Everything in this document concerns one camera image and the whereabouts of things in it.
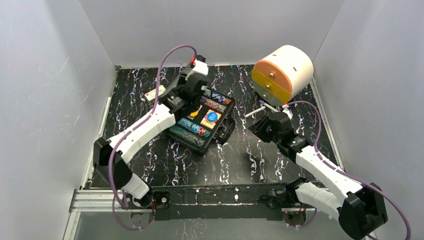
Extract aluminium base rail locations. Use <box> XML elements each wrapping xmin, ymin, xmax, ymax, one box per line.
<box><xmin>70</xmin><ymin>184</ymin><xmax>348</xmax><ymax>240</ymax></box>

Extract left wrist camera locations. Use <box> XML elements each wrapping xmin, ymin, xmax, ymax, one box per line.
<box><xmin>191</xmin><ymin>59</ymin><xmax>209</xmax><ymax>77</ymax></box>

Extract white purple marker pen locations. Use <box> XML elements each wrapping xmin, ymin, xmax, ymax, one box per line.
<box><xmin>259</xmin><ymin>100</ymin><xmax>279</xmax><ymax>112</ymax></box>

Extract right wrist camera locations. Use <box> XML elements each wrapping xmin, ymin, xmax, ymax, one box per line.
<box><xmin>282</xmin><ymin>106</ymin><xmax>293</xmax><ymax>120</ymax></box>

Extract black poker set case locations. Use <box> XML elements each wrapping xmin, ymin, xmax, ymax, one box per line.
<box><xmin>160</xmin><ymin>82</ymin><xmax>235</xmax><ymax>154</ymax></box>

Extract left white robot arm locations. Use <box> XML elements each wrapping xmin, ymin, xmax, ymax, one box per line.
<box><xmin>93</xmin><ymin>67</ymin><xmax>209</xmax><ymax>200</ymax></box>

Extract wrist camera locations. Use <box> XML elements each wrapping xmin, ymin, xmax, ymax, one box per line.
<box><xmin>282</xmin><ymin>106</ymin><xmax>293</xmax><ymax>120</ymax></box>
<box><xmin>191</xmin><ymin>59</ymin><xmax>209</xmax><ymax>77</ymax></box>

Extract small white red box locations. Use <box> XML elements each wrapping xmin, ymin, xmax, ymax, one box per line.
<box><xmin>143</xmin><ymin>84</ymin><xmax>166</xmax><ymax>105</ymax></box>

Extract round pastel drawer box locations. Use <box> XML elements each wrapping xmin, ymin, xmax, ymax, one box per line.
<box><xmin>251</xmin><ymin>45</ymin><xmax>314</xmax><ymax>106</ymax></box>

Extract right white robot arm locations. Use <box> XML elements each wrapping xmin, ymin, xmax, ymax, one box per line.
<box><xmin>248</xmin><ymin>112</ymin><xmax>388</xmax><ymax>240</ymax></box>

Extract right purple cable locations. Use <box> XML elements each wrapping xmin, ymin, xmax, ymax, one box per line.
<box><xmin>283</xmin><ymin>100</ymin><xmax>412</xmax><ymax>240</ymax></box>

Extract red playing card deck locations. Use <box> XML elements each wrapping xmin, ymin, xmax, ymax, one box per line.
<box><xmin>200</xmin><ymin>109</ymin><xmax>221</xmax><ymax>129</ymax></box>

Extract blue dealer button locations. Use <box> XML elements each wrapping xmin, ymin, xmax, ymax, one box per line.
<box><xmin>206</xmin><ymin>111</ymin><xmax>220</xmax><ymax>123</ymax></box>

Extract yellow dealer button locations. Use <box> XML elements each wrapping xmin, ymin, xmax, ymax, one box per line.
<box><xmin>189</xmin><ymin>111</ymin><xmax>199</xmax><ymax>117</ymax></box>

